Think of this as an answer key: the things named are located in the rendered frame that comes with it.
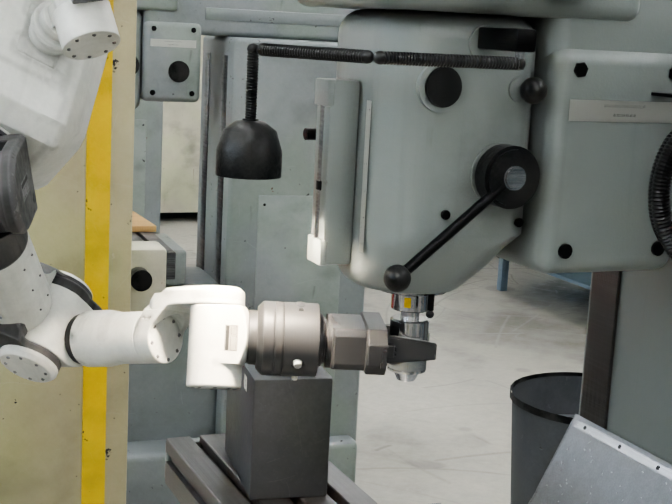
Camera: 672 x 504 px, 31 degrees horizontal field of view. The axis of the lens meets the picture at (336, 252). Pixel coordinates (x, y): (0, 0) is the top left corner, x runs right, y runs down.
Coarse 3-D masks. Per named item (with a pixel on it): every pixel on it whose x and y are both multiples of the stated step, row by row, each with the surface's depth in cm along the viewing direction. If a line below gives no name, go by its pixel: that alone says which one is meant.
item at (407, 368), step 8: (392, 328) 146; (400, 336) 145; (408, 336) 145; (416, 336) 145; (424, 336) 146; (392, 368) 146; (400, 368) 146; (408, 368) 146; (416, 368) 146; (424, 368) 147
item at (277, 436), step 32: (256, 384) 178; (288, 384) 180; (320, 384) 181; (256, 416) 179; (288, 416) 181; (320, 416) 182; (256, 448) 180; (288, 448) 182; (320, 448) 183; (256, 480) 181; (288, 480) 183; (320, 480) 184
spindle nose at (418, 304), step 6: (396, 300) 145; (402, 300) 144; (414, 300) 144; (420, 300) 144; (426, 300) 145; (396, 306) 145; (402, 306) 144; (414, 306) 144; (420, 306) 144; (426, 306) 145; (408, 312) 144; (414, 312) 144; (420, 312) 144
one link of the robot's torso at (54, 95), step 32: (0, 0) 142; (32, 0) 145; (0, 32) 140; (32, 32) 142; (0, 64) 139; (32, 64) 141; (64, 64) 144; (96, 64) 150; (0, 96) 137; (32, 96) 140; (64, 96) 142; (0, 128) 138; (32, 128) 140; (64, 128) 141; (32, 160) 143; (64, 160) 148
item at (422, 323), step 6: (390, 318) 147; (396, 318) 146; (402, 318) 146; (420, 318) 147; (426, 318) 147; (390, 324) 146; (396, 324) 145; (402, 324) 145; (408, 324) 145; (414, 324) 145; (420, 324) 145; (426, 324) 146
